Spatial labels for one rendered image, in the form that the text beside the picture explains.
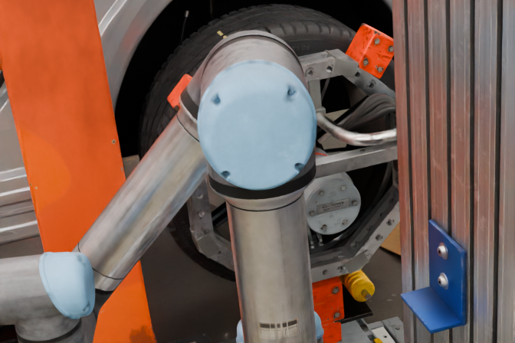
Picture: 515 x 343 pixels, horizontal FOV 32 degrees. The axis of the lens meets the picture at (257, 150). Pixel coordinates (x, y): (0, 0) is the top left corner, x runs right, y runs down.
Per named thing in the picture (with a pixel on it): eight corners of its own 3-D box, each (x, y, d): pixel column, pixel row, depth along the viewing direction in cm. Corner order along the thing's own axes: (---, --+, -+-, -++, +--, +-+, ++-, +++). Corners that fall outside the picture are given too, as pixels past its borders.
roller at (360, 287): (333, 247, 244) (332, 228, 242) (379, 304, 218) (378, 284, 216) (313, 252, 243) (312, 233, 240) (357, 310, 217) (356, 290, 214)
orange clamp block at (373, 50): (366, 70, 203) (385, 34, 201) (381, 80, 196) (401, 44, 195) (342, 57, 200) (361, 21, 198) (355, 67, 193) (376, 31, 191)
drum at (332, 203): (329, 188, 211) (325, 134, 205) (366, 230, 192) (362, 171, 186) (272, 202, 208) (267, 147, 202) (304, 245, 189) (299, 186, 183)
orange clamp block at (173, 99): (217, 94, 194) (185, 72, 190) (227, 106, 187) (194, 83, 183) (198, 119, 195) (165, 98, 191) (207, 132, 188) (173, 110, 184)
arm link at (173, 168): (239, -12, 107) (26, 273, 122) (242, 14, 97) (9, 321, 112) (315, 43, 111) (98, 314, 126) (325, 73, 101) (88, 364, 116)
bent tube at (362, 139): (382, 109, 200) (380, 64, 196) (422, 141, 183) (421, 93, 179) (308, 125, 196) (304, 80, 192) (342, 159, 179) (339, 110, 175)
